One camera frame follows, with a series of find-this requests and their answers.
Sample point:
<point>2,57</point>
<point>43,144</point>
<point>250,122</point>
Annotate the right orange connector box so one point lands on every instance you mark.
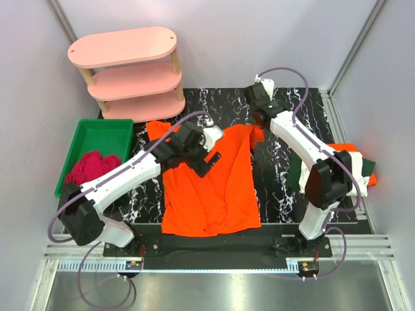
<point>309,269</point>

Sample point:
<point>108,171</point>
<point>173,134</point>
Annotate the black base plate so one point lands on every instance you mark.
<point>280,240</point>

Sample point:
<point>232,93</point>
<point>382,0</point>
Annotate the folded orange t-shirt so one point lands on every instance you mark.
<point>343,148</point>

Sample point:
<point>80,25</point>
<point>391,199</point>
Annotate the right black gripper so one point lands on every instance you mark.
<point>253,98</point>

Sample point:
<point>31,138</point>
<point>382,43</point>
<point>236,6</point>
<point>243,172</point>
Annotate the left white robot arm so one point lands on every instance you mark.
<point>83,206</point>

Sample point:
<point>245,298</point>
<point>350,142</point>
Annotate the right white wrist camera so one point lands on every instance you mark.
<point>268,85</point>

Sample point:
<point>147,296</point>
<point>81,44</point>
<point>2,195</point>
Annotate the orange connector box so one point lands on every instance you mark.
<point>309,269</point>
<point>134,265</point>

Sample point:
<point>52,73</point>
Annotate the pink three-tier shelf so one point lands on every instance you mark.
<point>132,74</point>

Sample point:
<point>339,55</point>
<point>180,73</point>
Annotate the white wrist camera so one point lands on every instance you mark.
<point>211,134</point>
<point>268,85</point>

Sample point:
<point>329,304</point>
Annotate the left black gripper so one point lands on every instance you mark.
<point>201,161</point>

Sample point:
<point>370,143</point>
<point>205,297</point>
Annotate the orange t-shirt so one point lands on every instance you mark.
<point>343,148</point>
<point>223,201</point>

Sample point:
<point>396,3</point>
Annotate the black marble pattern mat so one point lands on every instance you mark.
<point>270,159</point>

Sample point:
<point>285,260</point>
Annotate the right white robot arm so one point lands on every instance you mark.
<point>330,171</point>

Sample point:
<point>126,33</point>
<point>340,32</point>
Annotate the green plastic bin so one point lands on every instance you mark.
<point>109,137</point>

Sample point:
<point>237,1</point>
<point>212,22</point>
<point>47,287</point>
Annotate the folded dark green t-shirt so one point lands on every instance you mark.
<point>298,173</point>

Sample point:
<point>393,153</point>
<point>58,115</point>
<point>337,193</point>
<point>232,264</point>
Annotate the left orange connector box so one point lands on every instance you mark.
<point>134,265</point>

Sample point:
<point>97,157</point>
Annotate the crumpled red t-shirt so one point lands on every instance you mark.
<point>91,166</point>

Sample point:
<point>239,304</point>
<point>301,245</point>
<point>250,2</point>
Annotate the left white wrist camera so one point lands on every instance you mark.
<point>211,134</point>

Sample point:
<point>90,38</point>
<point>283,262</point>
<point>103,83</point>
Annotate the aluminium frame rail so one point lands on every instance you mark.
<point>88,259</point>

